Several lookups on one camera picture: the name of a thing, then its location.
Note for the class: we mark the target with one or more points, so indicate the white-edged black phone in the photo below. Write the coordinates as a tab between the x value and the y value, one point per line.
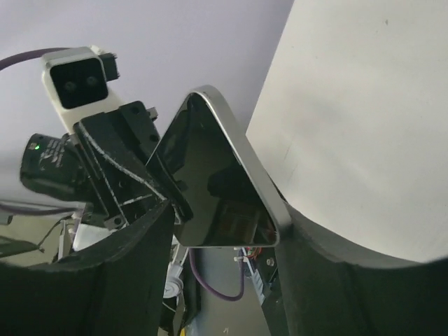
205	164

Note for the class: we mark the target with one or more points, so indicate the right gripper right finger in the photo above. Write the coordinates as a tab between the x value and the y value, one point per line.
332	286

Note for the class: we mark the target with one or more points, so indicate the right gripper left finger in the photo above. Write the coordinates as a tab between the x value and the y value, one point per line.
113	287

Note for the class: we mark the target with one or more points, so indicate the right white cable duct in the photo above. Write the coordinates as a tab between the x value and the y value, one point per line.
258	265

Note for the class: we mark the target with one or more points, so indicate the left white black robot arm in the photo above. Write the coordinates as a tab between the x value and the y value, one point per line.
52	167

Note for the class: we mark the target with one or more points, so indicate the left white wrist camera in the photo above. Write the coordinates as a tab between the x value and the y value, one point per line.
76	82

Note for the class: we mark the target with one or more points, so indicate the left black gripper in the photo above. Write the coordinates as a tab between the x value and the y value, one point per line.
115	148

